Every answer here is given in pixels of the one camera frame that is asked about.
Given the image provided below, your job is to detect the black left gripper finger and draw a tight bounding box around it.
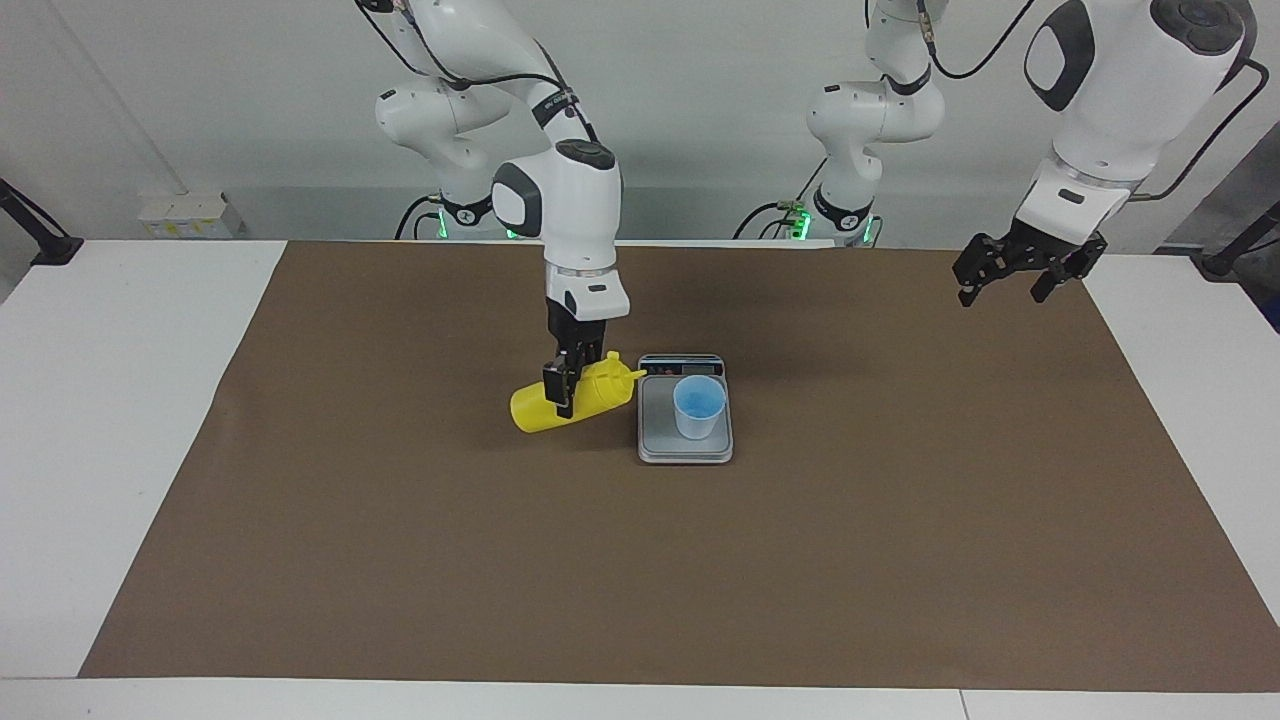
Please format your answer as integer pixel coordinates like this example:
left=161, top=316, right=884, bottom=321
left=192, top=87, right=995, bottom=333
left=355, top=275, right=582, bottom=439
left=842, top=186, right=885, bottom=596
left=952, top=235, right=1014, bottom=308
left=1030, top=240, right=1107, bottom=304

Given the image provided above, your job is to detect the yellow squeeze bottle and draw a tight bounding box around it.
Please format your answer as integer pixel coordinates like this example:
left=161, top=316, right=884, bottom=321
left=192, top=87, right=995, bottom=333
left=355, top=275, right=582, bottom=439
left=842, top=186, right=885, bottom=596
left=510, top=351, right=649, bottom=434

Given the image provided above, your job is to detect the light blue plastic cup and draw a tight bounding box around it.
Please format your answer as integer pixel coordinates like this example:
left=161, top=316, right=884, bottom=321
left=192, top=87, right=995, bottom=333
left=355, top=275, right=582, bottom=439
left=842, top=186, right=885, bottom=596
left=673, top=376, right=728, bottom=441

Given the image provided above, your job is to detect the silver digital kitchen scale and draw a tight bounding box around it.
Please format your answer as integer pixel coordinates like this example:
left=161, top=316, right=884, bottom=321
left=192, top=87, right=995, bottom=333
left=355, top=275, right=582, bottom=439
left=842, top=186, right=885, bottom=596
left=637, top=353, right=735, bottom=466

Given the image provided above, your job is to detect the black stand foot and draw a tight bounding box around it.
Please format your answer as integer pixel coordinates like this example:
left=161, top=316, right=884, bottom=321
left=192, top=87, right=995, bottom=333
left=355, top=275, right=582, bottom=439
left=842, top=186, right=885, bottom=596
left=1200, top=200, right=1280, bottom=279
left=0, top=178, right=84, bottom=267

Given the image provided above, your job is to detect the brown table mat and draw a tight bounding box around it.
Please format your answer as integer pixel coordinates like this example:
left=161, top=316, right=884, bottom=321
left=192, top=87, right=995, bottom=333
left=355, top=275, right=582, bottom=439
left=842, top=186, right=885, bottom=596
left=78, top=240, right=1280, bottom=693

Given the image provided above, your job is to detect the black base cable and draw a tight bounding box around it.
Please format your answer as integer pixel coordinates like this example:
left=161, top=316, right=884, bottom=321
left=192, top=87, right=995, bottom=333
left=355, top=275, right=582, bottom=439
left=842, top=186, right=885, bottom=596
left=395, top=195, right=446, bottom=241
left=733, top=160, right=831, bottom=241

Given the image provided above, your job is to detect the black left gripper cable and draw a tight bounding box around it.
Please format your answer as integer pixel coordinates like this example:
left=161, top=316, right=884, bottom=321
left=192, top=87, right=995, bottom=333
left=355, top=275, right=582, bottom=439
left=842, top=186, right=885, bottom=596
left=925, top=0, right=1271, bottom=201

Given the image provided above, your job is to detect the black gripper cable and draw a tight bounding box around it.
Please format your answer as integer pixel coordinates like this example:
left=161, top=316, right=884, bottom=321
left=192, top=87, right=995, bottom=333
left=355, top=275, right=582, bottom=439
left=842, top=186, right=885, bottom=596
left=365, top=0, right=601, bottom=141
left=925, top=0, right=1271, bottom=201

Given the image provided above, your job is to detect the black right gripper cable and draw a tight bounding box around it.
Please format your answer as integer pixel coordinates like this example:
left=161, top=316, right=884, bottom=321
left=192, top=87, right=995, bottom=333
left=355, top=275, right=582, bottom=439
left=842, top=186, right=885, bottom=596
left=365, top=0, right=601, bottom=141

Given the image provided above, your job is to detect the white wall socket box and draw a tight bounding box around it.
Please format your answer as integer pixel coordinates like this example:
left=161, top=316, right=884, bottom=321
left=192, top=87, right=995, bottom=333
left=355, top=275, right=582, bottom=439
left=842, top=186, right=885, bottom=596
left=137, top=192, right=246, bottom=239

